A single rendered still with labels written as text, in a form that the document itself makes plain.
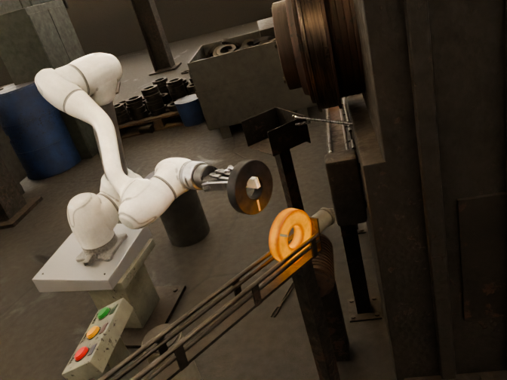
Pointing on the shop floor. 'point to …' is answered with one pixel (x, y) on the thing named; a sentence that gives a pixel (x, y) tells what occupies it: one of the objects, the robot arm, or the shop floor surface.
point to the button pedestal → (99, 360)
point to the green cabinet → (44, 55)
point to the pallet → (153, 105)
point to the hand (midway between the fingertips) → (248, 182)
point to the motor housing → (331, 300)
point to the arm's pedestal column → (142, 305)
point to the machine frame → (436, 180)
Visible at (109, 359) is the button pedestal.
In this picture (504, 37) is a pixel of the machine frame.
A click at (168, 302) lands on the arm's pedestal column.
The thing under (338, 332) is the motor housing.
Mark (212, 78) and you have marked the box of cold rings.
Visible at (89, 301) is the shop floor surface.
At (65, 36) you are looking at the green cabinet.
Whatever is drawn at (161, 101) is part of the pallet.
